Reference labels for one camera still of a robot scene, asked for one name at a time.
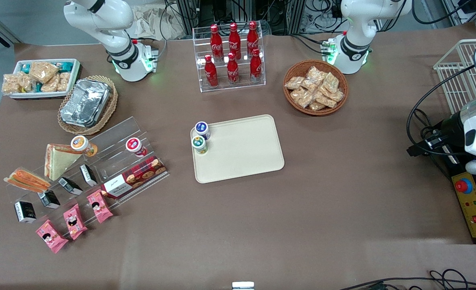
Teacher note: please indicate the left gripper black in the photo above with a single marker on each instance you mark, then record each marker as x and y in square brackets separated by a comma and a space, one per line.
[450, 128]

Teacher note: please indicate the orange filling sandwich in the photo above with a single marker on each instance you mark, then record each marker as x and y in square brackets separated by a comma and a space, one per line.
[28, 180]

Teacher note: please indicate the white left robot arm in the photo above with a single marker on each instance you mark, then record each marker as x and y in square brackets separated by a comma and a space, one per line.
[359, 24]

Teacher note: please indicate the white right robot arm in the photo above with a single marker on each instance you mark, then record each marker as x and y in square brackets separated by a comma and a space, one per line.
[117, 24]

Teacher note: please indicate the white bread wrapped sandwich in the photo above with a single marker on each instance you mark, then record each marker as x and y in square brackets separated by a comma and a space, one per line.
[58, 161]

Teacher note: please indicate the beige plastic tray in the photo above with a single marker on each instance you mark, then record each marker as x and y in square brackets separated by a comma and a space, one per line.
[242, 149]

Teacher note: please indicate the black device with metal bar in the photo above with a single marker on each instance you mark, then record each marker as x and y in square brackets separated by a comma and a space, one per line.
[449, 163]

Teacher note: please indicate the clear bag brown snack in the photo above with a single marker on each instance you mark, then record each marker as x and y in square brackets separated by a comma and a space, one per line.
[10, 84]
[50, 85]
[64, 81]
[27, 83]
[43, 71]

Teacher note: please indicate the teal snack packet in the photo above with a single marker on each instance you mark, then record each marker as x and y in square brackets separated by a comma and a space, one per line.
[25, 68]
[38, 87]
[66, 66]

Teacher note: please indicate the small black box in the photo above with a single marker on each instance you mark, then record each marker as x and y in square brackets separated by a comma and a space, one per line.
[25, 212]
[88, 175]
[70, 186]
[48, 199]

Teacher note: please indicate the orange lid cup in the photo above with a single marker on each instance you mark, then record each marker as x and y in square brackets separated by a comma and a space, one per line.
[79, 143]

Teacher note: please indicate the clear bag fried snack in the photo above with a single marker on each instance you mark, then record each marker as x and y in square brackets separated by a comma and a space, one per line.
[302, 98]
[294, 83]
[309, 85]
[331, 82]
[315, 74]
[317, 106]
[336, 96]
[325, 100]

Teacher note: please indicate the aluminium foil container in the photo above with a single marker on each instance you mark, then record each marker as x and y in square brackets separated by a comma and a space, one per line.
[85, 102]

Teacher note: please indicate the white rectangular bin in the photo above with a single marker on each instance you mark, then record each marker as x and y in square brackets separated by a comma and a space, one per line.
[75, 76]

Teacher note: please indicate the grey metal bar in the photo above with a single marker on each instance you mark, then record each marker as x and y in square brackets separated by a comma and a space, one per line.
[2, 29]

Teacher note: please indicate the pink snack packet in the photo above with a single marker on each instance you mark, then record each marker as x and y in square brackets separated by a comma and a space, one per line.
[50, 237]
[75, 221]
[99, 206]

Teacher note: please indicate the oval wicker basket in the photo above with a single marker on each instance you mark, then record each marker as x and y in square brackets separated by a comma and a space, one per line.
[111, 104]

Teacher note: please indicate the clear acrylic stepped shelf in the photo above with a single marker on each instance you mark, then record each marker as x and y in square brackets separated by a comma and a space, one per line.
[117, 137]

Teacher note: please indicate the round brown wicker basket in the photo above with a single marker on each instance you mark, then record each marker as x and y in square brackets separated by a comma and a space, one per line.
[292, 100]

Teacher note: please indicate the red lid cup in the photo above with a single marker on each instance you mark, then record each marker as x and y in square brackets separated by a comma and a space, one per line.
[134, 145]

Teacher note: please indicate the red plaid cookie box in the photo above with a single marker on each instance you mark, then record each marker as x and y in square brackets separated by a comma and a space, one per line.
[135, 177]

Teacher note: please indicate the red cola bottle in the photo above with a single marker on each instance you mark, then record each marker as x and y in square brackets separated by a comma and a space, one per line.
[211, 73]
[253, 39]
[216, 43]
[234, 41]
[232, 70]
[256, 67]

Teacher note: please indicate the clear acrylic bottle rack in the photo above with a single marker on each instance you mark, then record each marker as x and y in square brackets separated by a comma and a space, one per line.
[244, 85]

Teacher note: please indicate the beige cloth bag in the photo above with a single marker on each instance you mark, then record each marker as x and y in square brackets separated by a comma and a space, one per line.
[153, 24]

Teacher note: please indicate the green lid cup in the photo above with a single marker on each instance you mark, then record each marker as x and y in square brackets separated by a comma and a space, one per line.
[199, 143]

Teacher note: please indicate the blue lid cup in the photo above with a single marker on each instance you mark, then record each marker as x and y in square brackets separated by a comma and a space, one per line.
[201, 129]

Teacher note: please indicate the small white block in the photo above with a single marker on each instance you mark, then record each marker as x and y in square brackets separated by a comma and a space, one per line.
[243, 286]

